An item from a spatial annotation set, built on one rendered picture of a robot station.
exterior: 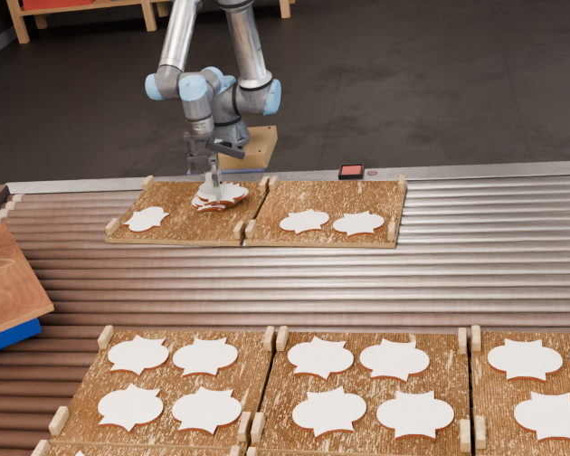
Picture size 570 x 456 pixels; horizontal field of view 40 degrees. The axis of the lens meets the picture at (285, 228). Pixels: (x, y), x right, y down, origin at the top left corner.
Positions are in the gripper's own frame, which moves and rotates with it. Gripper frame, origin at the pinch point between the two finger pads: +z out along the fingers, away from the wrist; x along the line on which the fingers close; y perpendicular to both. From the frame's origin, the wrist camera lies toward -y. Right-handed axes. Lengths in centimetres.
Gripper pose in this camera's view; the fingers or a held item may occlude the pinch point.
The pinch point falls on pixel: (220, 192)
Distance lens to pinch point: 229.0
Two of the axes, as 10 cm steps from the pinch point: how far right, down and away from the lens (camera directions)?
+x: 0.5, 5.1, -8.6
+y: -9.9, 1.3, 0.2
